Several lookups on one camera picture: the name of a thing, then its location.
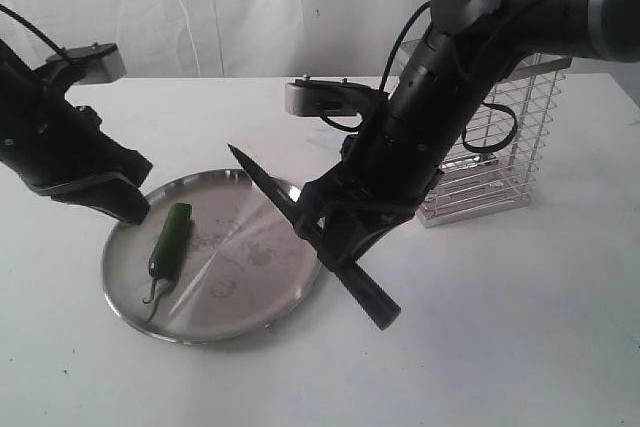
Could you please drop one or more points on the wire mesh utensil holder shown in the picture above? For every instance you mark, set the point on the wire mesh utensil holder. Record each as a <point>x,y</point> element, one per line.
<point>480,184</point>

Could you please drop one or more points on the black handled knife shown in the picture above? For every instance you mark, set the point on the black handled knife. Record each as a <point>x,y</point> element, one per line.
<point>373,299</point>

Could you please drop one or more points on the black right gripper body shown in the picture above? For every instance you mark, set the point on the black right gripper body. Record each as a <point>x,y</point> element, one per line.
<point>396,154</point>

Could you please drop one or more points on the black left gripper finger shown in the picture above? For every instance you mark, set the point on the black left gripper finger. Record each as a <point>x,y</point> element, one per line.
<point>117,199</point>

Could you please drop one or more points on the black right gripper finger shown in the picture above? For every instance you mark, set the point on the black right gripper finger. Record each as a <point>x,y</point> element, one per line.
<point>350,233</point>
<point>311,206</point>

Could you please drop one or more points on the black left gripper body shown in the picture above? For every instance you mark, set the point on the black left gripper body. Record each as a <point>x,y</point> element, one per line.
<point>56,148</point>

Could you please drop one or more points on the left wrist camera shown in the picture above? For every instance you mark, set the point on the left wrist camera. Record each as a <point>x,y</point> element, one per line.
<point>94,64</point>

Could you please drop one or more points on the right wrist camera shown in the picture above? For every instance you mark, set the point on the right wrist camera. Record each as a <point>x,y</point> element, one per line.
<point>305,97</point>

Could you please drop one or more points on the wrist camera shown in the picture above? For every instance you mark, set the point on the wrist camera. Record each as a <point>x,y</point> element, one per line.
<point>94,64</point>
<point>305,97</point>

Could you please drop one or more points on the white backdrop curtain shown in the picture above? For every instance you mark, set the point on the white backdrop curtain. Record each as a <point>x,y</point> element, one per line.
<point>229,38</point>

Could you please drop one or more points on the round stainless steel plate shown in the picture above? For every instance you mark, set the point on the round stainless steel plate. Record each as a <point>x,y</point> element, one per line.
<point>243,269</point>

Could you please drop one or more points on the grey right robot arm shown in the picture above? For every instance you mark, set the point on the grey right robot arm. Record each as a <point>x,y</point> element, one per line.
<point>606,30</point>

